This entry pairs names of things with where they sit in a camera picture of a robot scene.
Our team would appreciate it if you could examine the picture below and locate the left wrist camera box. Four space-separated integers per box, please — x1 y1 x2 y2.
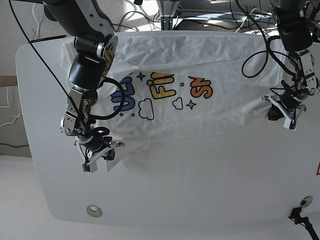
283 118 297 131

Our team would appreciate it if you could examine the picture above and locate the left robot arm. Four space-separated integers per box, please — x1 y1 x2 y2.
266 0 320 130

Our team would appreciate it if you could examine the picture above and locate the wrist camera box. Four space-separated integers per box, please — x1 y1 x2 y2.
81 161 98 173
283 118 297 131

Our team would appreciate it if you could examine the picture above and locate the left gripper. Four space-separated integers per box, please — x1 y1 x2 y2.
262 91 307 124

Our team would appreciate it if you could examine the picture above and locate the metal table post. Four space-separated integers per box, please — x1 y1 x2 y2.
156 0 180 31

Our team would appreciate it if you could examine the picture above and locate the black clamp with cable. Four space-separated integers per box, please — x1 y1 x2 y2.
288 195 320 240

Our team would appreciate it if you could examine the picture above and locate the red warning sticker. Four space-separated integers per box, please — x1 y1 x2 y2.
316 162 320 176

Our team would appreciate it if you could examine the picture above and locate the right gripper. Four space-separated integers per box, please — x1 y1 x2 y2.
74 135 124 163

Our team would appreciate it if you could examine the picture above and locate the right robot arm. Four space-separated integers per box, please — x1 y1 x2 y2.
43 0 125 168

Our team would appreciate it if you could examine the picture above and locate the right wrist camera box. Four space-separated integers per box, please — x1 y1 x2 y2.
81 161 98 173

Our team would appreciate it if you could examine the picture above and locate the white printed T-shirt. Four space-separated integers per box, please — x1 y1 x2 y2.
59 31 293 173

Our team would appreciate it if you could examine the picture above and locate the round table grommet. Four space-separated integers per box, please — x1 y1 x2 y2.
86 205 103 218

